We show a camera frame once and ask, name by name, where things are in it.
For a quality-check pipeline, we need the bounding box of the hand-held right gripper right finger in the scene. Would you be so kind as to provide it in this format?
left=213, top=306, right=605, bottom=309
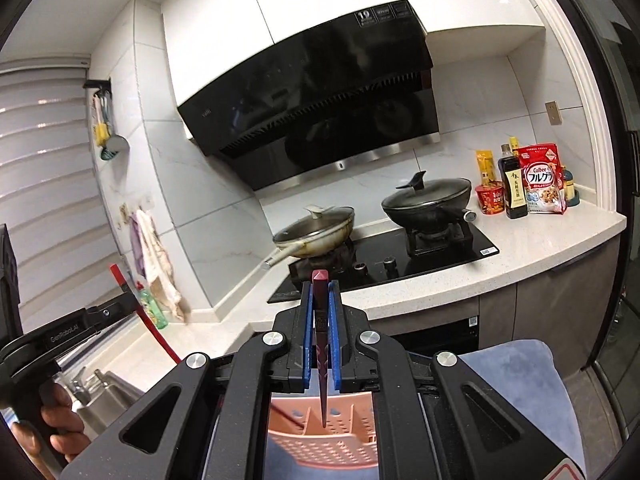
left=327, top=280, right=588, bottom=480

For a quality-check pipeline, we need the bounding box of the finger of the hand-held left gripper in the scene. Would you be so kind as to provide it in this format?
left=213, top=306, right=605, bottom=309
left=82, top=285, right=141, bottom=332

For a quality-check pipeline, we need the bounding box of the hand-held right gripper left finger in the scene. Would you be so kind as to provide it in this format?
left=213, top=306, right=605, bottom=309
left=59, top=280, right=315, bottom=480

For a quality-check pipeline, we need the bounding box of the dark red chopstick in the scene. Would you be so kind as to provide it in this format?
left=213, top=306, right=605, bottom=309
left=311, top=269, right=332, bottom=430

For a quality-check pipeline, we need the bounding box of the bright red chopstick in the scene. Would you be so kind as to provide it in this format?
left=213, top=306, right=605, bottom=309
left=110, top=263, right=182, bottom=364

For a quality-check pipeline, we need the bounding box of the pink perforated plastic basket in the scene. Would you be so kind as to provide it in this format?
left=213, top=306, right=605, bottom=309
left=267, top=392, right=383, bottom=480

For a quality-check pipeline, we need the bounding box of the person's left hand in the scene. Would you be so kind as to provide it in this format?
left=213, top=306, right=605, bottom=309
left=10, top=381, right=92, bottom=468

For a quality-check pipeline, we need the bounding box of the green dish soap bottle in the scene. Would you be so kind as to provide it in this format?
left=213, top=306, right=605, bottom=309
left=137, top=284, right=169, bottom=331

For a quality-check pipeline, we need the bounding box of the steel kitchen faucet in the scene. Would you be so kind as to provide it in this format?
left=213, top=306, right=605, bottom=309
left=67, top=366, right=94, bottom=407

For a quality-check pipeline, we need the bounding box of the dark ribbed object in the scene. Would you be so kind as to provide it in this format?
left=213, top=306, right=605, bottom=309
left=0, top=224, right=24, bottom=343

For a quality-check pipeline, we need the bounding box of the steel soap dispenser knob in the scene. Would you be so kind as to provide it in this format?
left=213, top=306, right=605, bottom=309
left=92, top=368, right=119, bottom=392

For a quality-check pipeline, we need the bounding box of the white dish cloth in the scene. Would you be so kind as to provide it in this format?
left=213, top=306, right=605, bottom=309
left=135, top=209, right=184, bottom=324

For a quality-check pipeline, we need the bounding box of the purple dish cloth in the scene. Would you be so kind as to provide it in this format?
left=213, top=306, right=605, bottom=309
left=128, top=212, right=149, bottom=282

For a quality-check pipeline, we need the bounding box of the steel frying pan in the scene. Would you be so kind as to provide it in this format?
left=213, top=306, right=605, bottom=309
left=261, top=207, right=357, bottom=281

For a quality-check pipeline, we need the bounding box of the stainless steel sink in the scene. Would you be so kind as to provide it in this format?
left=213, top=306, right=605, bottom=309
left=74, top=375, right=147, bottom=438

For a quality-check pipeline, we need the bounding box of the glass pan lid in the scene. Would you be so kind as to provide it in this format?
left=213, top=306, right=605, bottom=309
left=274, top=204, right=355, bottom=244

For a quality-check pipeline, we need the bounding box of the black glass gas stove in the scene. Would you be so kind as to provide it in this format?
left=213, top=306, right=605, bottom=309
left=266, top=220, right=501, bottom=305

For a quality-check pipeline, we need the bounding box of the white window blind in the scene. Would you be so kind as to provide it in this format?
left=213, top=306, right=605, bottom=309
left=0, top=55, right=128, bottom=333

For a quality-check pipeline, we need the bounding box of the black wok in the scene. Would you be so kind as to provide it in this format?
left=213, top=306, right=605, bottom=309
left=381, top=180, right=482, bottom=232

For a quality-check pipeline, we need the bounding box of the black wok lid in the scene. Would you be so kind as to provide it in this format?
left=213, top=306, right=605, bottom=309
left=382, top=171, right=472, bottom=211

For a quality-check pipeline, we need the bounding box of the yellow scrubbing brush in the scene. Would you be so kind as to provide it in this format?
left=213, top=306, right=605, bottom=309
left=92, top=93, right=112, bottom=149

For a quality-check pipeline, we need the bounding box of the blue velvet mat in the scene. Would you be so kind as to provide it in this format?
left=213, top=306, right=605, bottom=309
left=210, top=339, right=587, bottom=480

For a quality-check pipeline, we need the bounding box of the grey base cabinet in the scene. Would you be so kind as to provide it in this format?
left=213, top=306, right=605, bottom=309
left=370, top=240, right=627, bottom=378

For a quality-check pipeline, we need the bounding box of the red instant noodle cup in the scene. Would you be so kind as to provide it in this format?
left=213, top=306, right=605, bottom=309
left=475, top=183, right=504, bottom=216

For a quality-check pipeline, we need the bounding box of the yellow snack packet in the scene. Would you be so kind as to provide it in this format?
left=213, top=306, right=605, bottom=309
left=475, top=150, right=496, bottom=187

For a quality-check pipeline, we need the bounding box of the dark soy sauce bottle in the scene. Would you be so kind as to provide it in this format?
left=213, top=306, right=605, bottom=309
left=497, top=144, right=529, bottom=220

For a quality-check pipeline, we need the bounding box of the black range hood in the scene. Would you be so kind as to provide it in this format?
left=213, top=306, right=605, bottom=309
left=176, top=0, right=441, bottom=192

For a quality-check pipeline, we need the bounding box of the red cereal bag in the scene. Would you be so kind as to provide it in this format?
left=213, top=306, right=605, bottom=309
left=517, top=143, right=569, bottom=215

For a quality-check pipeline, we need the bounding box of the green yellow small container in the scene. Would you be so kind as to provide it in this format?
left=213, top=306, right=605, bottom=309
left=562, top=165, right=582, bottom=209

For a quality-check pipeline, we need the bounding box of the black framed glass door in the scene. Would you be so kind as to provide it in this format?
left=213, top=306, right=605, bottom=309
left=530, top=0, right=640, bottom=480

